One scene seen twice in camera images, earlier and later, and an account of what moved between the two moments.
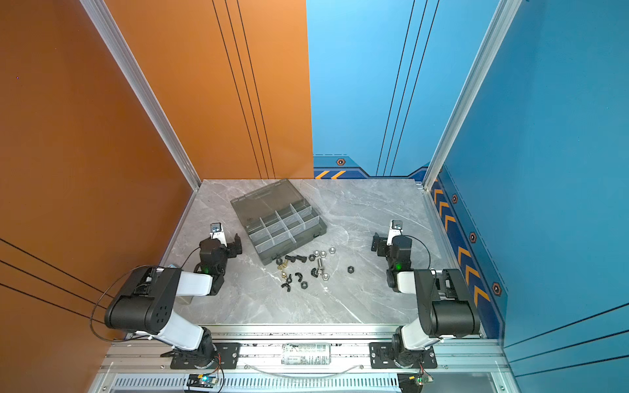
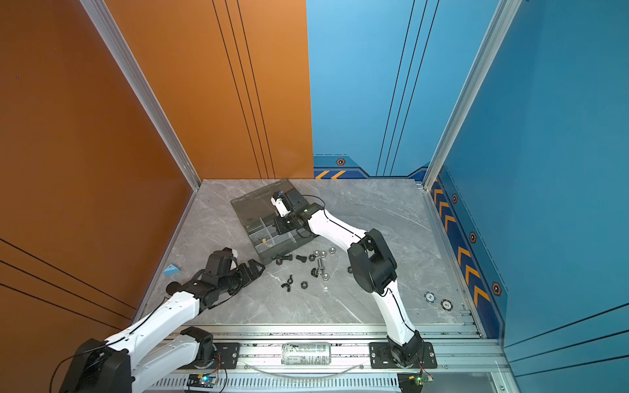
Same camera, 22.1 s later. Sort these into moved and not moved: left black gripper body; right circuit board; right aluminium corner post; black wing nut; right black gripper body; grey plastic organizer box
Moved: left black gripper body; right black gripper body
Not moved: black wing nut; right aluminium corner post; right circuit board; grey plastic organizer box
